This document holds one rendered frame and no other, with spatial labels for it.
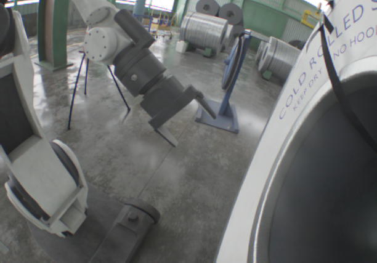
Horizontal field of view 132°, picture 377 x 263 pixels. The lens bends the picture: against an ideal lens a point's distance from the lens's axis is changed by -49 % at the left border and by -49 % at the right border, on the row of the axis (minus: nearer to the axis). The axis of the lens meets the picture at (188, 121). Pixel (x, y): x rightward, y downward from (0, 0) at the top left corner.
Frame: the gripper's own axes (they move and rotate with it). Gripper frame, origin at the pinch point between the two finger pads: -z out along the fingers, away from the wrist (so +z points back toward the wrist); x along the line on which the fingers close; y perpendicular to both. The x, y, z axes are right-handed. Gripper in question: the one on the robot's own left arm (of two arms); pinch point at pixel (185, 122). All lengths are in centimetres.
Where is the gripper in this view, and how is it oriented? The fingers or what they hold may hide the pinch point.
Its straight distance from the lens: 34.7
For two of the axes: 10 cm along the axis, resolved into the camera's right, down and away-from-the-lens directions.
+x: 7.6, -5.7, -3.2
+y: 0.9, -3.9, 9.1
